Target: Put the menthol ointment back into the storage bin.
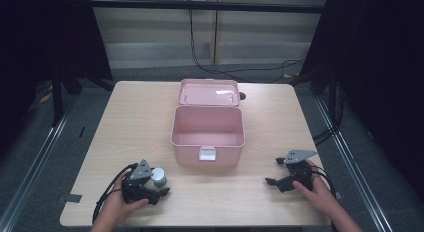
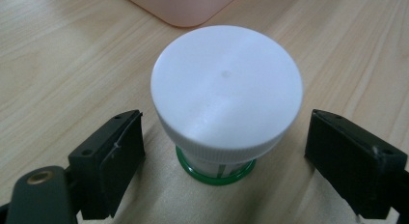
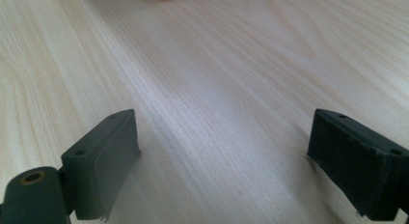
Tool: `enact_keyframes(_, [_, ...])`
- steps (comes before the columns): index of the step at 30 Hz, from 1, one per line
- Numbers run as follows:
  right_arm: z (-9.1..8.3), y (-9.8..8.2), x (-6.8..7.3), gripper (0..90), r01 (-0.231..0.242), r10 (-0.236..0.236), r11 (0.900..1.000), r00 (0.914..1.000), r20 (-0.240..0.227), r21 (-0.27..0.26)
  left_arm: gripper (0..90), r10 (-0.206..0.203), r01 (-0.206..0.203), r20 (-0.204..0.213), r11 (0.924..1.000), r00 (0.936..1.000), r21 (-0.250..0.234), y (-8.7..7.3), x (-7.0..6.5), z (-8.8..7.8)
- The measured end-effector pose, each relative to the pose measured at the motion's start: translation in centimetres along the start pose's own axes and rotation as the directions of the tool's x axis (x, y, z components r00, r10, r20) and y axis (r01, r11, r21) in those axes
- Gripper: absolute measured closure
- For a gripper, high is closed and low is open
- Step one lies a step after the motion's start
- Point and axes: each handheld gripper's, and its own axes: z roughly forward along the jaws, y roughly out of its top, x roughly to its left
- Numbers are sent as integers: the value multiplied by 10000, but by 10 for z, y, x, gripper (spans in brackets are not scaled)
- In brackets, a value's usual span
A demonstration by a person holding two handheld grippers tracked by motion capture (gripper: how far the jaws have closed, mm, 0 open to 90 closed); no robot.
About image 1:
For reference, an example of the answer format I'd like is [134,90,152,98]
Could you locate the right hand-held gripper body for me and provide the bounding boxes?
[275,149,319,194]

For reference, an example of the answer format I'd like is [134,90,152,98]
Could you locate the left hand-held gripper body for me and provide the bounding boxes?
[121,159,161,206]

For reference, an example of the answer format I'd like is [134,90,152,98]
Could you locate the small jar with white lid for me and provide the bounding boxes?
[150,167,168,189]

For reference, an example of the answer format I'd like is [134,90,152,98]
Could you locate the pink plastic storage box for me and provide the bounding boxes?
[170,78,247,169]

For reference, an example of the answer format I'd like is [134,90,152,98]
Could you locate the person's right hand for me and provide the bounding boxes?
[292,159,338,215]

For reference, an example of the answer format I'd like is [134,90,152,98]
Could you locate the person's left hand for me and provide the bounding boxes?
[97,170,150,227]

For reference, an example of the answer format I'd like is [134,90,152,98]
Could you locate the grey tape strip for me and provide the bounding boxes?
[56,192,83,204]

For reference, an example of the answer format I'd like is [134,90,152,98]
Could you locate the black metal stand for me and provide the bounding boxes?
[50,58,114,128]
[289,66,338,126]

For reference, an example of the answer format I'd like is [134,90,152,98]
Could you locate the yellow floor tape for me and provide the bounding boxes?
[37,91,54,105]

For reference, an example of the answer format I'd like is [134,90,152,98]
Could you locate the black curtain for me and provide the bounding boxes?
[0,0,114,153]
[299,0,424,200]

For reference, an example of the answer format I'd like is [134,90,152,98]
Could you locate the black horizontal bar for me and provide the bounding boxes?
[89,0,326,15]

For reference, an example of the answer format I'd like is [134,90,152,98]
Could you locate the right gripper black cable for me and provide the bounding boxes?
[309,164,338,198]

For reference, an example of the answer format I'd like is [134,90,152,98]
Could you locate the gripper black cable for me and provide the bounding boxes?
[91,162,138,225]
[309,164,338,198]

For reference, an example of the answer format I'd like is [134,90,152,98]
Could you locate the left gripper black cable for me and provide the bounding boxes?
[91,162,138,225]

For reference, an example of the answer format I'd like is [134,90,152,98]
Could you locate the black floor cables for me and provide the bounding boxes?
[311,81,346,146]

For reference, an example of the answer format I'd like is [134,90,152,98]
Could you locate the metal floor rail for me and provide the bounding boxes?
[314,96,397,232]
[0,101,78,232]

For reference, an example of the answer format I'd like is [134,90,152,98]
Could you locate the black wall cable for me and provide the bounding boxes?
[188,8,306,84]

